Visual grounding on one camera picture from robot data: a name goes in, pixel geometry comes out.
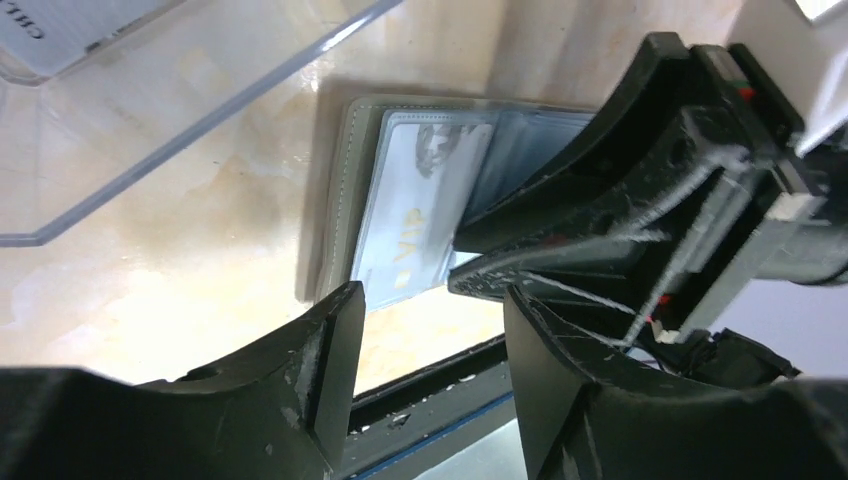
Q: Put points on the clear plastic card box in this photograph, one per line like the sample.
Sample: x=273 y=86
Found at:
x=97 y=94

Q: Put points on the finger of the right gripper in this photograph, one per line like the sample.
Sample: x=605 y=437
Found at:
x=608 y=262

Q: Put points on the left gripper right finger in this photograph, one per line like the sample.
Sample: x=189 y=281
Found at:
x=585 y=410

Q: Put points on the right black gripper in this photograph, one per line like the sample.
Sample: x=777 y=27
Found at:
x=793 y=226

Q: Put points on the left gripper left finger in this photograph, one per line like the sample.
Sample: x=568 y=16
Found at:
x=277 y=408

